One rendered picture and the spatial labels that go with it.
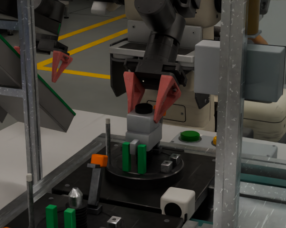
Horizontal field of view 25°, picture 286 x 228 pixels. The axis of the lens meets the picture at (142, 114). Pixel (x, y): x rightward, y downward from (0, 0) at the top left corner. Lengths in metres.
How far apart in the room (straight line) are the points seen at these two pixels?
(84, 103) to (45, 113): 3.49
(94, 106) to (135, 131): 3.57
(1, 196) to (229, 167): 0.58
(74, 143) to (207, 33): 0.54
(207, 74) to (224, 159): 0.12
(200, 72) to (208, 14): 0.86
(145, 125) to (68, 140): 0.55
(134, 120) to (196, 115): 0.77
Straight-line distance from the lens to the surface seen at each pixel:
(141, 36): 1.85
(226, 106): 0.90
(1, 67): 1.15
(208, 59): 0.92
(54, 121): 1.28
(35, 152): 1.20
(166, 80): 1.11
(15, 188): 1.39
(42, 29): 1.21
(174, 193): 1.05
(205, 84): 0.93
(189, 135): 1.34
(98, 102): 4.75
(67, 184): 1.13
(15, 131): 1.72
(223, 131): 0.91
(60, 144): 1.61
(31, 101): 1.17
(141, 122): 1.11
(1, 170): 1.49
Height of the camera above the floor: 1.44
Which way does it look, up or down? 19 degrees down
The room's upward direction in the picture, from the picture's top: straight up
